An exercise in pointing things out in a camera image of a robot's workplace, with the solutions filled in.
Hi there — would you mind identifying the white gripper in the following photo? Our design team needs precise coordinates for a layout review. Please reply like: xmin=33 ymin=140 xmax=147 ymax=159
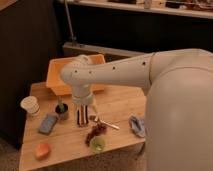
xmin=72 ymin=94 xmax=98 ymax=114

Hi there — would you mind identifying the blue sponge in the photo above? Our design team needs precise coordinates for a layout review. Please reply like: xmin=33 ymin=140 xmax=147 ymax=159
xmin=38 ymin=114 xmax=58 ymax=135

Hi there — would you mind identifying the bunch of dark grapes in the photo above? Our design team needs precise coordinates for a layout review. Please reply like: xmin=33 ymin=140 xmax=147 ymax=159
xmin=85 ymin=122 xmax=107 ymax=145

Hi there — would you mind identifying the dark striped bar object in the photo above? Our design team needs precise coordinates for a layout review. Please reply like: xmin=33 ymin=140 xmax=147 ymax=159
xmin=77 ymin=105 xmax=89 ymax=127

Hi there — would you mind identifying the white plastic cup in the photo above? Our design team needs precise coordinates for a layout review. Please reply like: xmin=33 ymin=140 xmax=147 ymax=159
xmin=20 ymin=96 xmax=40 ymax=116

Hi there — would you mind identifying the blue crumpled cloth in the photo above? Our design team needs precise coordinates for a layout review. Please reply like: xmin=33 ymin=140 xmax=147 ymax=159
xmin=129 ymin=116 xmax=146 ymax=138

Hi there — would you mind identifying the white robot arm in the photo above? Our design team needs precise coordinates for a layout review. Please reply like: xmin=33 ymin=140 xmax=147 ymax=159
xmin=61 ymin=49 xmax=213 ymax=171

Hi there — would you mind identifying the orange round object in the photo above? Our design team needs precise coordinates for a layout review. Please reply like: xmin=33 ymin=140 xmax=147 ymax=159
xmin=35 ymin=143 xmax=51 ymax=159

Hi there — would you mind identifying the orange plastic bin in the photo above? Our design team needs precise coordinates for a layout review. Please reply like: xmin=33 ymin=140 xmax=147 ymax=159
xmin=46 ymin=54 xmax=106 ymax=96

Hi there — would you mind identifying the green small cup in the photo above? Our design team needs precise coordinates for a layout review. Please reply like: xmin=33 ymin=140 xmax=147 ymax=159
xmin=89 ymin=136 xmax=105 ymax=153

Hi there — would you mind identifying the grey low shelf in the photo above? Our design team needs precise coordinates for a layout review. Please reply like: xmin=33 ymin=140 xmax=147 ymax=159
xmin=63 ymin=42 xmax=140 ymax=57

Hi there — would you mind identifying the wooden table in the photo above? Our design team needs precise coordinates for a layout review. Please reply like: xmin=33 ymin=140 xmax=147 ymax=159
xmin=19 ymin=82 xmax=146 ymax=171

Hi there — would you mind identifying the metal stand pole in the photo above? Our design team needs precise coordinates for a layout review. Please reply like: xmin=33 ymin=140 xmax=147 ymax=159
xmin=64 ymin=0 xmax=76 ymax=44

